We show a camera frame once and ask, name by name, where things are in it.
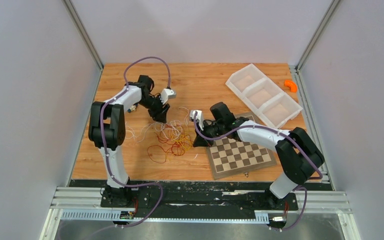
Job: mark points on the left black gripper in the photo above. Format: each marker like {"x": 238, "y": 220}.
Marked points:
{"x": 160, "y": 115}

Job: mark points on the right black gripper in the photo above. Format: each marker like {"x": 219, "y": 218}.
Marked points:
{"x": 200, "y": 141}

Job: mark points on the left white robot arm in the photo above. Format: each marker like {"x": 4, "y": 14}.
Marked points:
{"x": 107, "y": 129}

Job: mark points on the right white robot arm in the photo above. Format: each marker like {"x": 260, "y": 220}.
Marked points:
{"x": 299, "y": 156}

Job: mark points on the white blue toy car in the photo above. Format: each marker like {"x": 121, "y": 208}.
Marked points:
{"x": 133, "y": 108}

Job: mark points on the wooden chessboard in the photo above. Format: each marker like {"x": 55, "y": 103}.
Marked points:
{"x": 228, "y": 157}

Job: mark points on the white three-compartment tray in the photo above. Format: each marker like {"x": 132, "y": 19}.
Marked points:
{"x": 273, "y": 106}

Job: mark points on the orange curved plastic piece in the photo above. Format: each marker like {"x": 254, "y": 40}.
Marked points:
{"x": 291, "y": 85}

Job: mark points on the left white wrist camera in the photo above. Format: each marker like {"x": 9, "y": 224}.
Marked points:
{"x": 166, "y": 94}

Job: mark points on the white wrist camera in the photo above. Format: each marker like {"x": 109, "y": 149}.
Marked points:
{"x": 166, "y": 94}
{"x": 196, "y": 116}

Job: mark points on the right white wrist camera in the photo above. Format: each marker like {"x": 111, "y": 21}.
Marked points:
{"x": 196, "y": 116}

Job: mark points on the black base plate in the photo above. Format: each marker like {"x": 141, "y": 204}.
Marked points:
{"x": 194, "y": 198}

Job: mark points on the slotted cable duct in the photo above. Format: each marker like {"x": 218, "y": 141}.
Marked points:
{"x": 120, "y": 216}

